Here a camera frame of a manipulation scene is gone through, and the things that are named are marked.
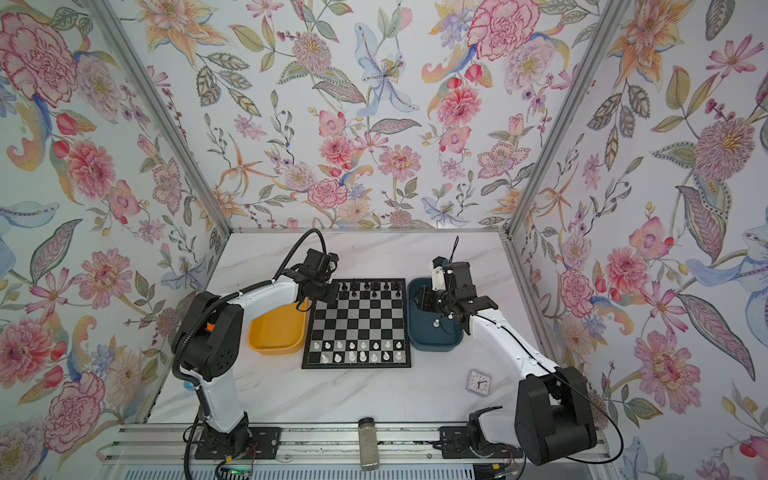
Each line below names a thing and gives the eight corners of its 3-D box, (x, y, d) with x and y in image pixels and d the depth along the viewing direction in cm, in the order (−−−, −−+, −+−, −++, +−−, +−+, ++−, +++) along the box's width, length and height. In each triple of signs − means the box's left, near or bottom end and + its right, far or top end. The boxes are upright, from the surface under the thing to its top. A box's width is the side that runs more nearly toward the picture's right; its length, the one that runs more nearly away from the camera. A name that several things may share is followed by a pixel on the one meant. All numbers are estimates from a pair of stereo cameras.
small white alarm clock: (464, 387, 84) (466, 385, 83) (468, 369, 87) (470, 367, 86) (487, 396, 83) (489, 394, 81) (490, 378, 86) (492, 375, 84)
